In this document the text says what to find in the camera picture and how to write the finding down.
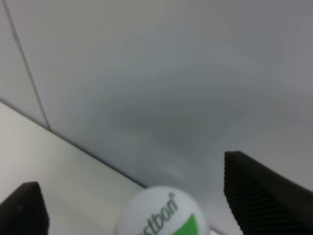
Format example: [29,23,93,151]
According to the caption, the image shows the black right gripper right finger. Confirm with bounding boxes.
[224,151,313,235]

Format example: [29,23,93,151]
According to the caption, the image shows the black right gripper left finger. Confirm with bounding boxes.
[0,182,49,235]

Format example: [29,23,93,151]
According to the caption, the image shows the clear water bottle green label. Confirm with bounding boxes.
[114,186,209,235]

